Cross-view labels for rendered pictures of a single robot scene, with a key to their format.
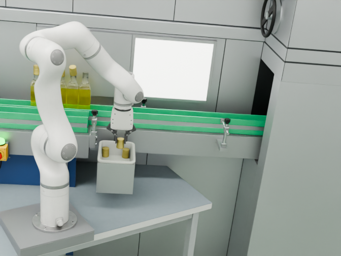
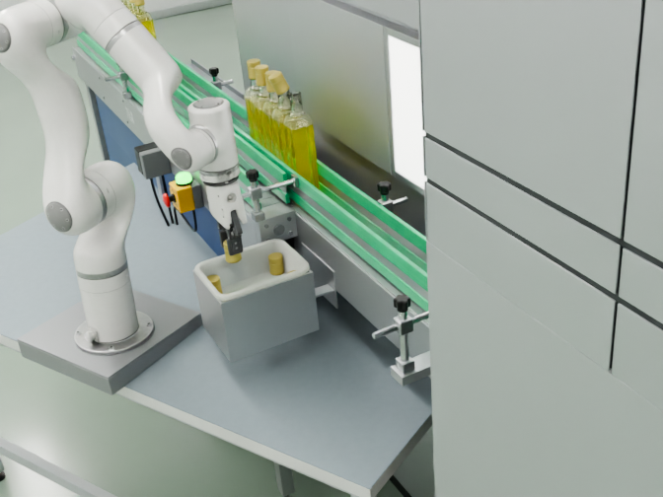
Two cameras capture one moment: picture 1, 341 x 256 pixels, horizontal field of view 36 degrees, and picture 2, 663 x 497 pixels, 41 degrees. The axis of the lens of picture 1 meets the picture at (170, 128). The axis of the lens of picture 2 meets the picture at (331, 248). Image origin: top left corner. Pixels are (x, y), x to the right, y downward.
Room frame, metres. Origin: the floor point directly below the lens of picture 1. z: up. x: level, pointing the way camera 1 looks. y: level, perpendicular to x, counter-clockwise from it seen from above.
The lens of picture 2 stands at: (1.84, -1.43, 2.01)
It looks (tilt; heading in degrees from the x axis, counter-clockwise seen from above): 30 degrees down; 72
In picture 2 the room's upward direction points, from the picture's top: 6 degrees counter-clockwise
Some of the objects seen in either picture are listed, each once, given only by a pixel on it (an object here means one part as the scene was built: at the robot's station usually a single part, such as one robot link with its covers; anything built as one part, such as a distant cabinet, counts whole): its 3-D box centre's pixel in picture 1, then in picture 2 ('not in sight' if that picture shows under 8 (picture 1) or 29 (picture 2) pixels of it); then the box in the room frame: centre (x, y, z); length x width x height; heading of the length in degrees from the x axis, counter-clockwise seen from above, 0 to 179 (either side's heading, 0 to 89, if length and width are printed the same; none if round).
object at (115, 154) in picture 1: (116, 158); (254, 282); (2.21, 0.24, 0.97); 0.22 x 0.17 x 0.09; 7
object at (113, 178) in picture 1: (115, 164); (266, 296); (2.23, 0.24, 0.92); 0.27 x 0.17 x 0.15; 7
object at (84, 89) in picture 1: (84, 102); (301, 154); (2.41, 0.44, 1.16); 0.06 x 0.06 x 0.21; 7
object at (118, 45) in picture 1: (126, 66); (388, 99); (2.57, 0.26, 1.32); 0.90 x 0.03 x 0.34; 97
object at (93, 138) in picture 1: (93, 137); (276, 227); (2.31, 0.37, 1.02); 0.09 x 0.04 x 0.07; 7
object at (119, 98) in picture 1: (125, 87); (211, 133); (2.16, 0.22, 1.35); 0.09 x 0.08 x 0.13; 42
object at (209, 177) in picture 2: (123, 104); (219, 170); (2.16, 0.22, 1.26); 0.09 x 0.08 x 0.03; 98
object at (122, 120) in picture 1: (122, 117); (223, 196); (2.16, 0.22, 1.20); 0.10 x 0.07 x 0.11; 98
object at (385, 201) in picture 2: (142, 108); (394, 208); (2.52, 0.15, 1.11); 0.07 x 0.04 x 0.13; 7
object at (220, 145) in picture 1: (223, 137); (415, 346); (2.37, -0.27, 1.07); 0.17 x 0.05 x 0.23; 7
